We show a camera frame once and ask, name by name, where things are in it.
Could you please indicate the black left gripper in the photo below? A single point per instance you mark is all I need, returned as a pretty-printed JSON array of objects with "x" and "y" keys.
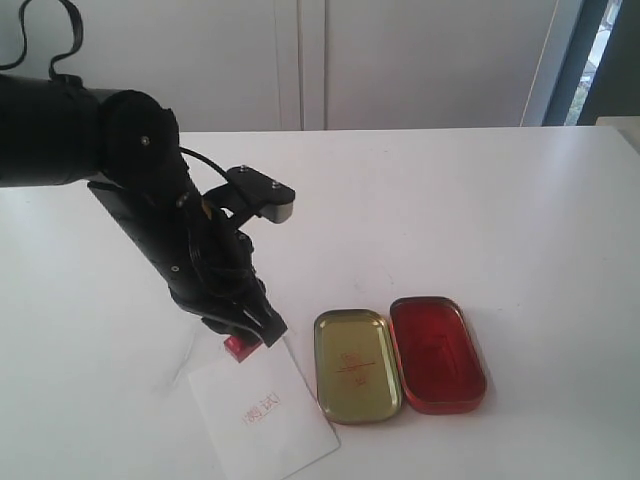
[{"x": 205, "y": 263}]

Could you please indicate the red rubber stamp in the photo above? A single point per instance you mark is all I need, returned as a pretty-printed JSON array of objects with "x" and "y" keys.
[{"x": 240, "y": 349}]

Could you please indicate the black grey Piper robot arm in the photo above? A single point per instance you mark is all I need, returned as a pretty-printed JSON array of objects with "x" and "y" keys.
[{"x": 126, "y": 147}]

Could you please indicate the red ink pad tin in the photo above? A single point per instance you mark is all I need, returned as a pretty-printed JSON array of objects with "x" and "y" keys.
[{"x": 439, "y": 367}]

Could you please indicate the white paper sheet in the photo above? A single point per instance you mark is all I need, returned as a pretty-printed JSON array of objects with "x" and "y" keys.
[{"x": 260, "y": 415}]

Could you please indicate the gold metal tin lid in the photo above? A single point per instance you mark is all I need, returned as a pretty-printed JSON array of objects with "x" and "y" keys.
[{"x": 357, "y": 379}]

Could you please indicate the white cabinet doors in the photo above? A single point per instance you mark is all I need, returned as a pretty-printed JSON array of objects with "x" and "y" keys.
[{"x": 315, "y": 65}]

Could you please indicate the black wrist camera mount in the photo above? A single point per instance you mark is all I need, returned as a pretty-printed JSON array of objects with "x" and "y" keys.
[{"x": 249, "y": 193}]

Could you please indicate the dark window frame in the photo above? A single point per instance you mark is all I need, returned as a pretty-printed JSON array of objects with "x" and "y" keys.
[{"x": 614, "y": 89}]

